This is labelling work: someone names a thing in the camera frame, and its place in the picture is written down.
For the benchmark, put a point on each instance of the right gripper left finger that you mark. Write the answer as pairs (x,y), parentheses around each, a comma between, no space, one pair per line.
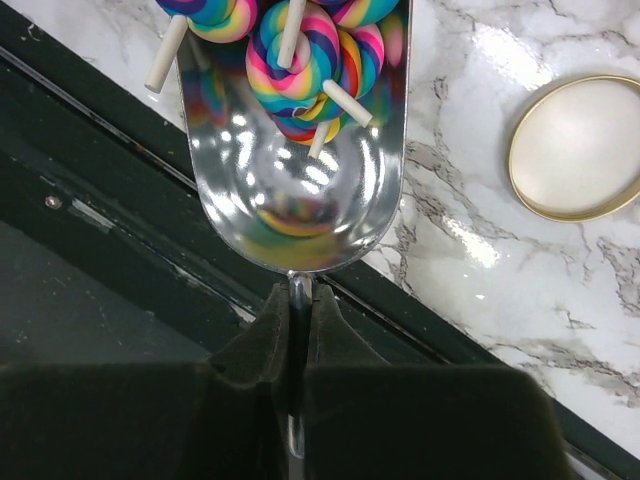
(222,417)

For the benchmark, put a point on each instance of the silver metal scoop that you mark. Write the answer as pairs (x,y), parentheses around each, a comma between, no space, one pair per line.
(306,187)

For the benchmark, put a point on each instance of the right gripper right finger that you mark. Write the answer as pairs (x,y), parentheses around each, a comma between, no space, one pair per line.
(367,419)

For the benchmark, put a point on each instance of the gold jar lid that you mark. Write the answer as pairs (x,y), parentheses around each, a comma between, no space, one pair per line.
(573,155)

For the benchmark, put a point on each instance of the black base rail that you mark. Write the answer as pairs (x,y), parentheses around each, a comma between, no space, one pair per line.
(465,268)

